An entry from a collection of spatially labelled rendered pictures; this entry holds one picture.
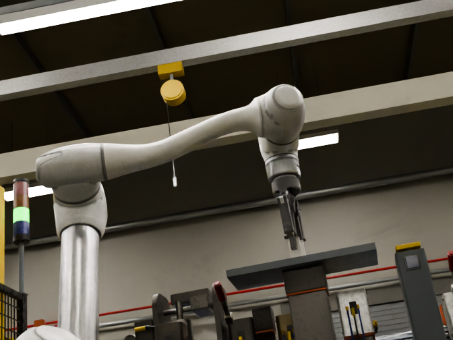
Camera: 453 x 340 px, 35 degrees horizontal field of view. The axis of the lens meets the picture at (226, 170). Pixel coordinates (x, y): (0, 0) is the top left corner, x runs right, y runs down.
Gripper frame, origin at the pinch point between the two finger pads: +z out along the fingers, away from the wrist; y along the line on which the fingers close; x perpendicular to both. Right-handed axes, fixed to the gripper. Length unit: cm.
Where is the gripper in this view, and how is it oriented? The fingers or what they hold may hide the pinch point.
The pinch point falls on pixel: (297, 252)
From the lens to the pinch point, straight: 186.3
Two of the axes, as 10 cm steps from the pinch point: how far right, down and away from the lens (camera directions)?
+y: 4.0, 3.4, 8.5
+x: -9.1, 2.7, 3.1
